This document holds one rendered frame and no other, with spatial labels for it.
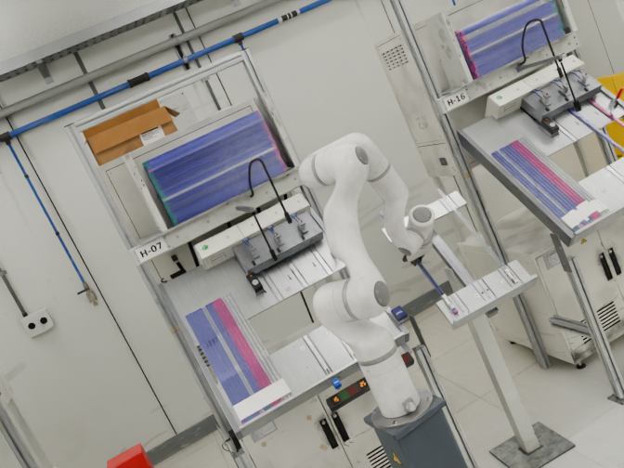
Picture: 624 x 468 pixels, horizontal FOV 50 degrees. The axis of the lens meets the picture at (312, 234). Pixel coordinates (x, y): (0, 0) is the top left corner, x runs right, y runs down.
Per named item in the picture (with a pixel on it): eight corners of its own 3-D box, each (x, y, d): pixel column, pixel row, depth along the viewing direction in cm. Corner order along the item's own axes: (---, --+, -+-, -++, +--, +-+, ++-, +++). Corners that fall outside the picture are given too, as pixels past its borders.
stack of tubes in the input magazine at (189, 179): (289, 170, 271) (260, 108, 266) (174, 226, 259) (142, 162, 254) (281, 171, 283) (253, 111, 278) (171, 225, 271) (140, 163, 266)
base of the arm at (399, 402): (446, 399, 189) (421, 343, 186) (393, 436, 183) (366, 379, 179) (410, 384, 207) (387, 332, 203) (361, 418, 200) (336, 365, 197)
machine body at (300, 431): (443, 464, 284) (385, 338, 272) (299, 558, 267) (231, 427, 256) (383, 416, 346) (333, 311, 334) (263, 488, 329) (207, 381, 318)
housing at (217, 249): (313, 226, 284) (309, 203, 273) (209, 279, 272) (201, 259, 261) (304, 214, 288) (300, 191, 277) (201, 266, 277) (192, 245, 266)
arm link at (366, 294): (354, 321, 195) (400, 314, 184) (327, 324, 186) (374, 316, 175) (331, 157, 203) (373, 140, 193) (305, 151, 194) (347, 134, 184)
